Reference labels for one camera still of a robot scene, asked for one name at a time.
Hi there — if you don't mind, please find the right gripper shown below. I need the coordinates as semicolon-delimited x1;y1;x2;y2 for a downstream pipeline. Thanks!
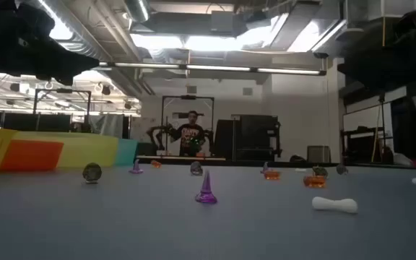
337;20;412;92

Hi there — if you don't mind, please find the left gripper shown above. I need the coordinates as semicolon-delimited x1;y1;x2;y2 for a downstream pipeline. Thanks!
11;2;101;86

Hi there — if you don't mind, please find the silver round duct elbow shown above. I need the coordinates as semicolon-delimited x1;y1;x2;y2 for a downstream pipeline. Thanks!
123;0;151;23

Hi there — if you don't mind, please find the black tripod stand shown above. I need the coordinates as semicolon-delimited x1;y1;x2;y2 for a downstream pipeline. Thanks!
377;92;389;163

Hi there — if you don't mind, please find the grey cover sheet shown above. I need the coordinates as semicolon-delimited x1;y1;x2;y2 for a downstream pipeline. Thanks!
88;113;125;139

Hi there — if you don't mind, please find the black shelf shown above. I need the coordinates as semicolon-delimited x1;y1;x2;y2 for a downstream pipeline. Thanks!
339;126;393;164

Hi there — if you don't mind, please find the yellow-green plastic bin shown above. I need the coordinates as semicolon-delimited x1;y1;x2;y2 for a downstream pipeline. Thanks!
12;130;119;169

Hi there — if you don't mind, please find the black low partition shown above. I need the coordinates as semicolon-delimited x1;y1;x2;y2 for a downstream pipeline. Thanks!
0;110;72;132

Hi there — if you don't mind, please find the grey box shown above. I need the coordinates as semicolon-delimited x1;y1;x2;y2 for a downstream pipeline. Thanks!
306;145;332;164

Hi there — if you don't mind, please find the teal plastic bin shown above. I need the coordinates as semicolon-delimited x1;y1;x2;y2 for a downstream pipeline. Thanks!
113;138;139;167

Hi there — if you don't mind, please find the white bag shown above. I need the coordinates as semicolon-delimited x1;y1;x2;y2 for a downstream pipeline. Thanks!
391;152;414;167

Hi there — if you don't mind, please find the person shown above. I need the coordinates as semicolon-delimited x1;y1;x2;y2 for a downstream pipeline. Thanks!
173;110;207;157

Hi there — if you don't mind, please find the wooden background table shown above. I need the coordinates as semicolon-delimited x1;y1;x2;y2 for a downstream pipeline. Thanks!
136;155;227;163

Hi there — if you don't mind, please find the silver spiral ventilation duct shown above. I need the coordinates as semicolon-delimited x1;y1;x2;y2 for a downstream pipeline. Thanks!
23;0;140;62

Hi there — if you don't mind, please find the black gantry frame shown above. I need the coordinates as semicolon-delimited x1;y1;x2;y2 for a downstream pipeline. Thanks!
32;88;92;126
160;95;215;158

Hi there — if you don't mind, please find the white wall board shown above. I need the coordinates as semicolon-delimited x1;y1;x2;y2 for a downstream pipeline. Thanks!
342;102;394;133

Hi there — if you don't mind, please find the yellow hanging cable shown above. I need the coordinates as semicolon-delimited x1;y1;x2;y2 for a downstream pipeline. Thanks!
371;16;387;163

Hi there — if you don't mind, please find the grey rectangular air duct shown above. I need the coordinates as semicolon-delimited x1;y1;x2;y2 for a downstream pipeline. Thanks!
131;10;277;39

